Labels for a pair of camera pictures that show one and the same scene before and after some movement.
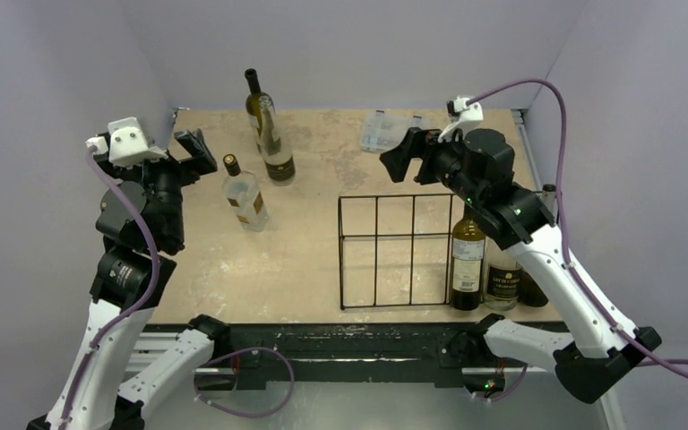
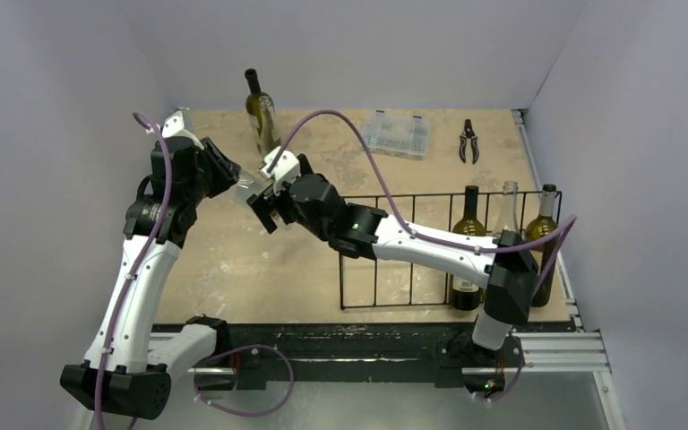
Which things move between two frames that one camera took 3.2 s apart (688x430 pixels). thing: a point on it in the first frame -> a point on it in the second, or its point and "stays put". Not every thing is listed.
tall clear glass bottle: (279, 162) stays put
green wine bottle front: (468, 262) stays put
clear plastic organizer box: (379, 132) stays put
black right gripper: (419, 159) -> (266, 205)
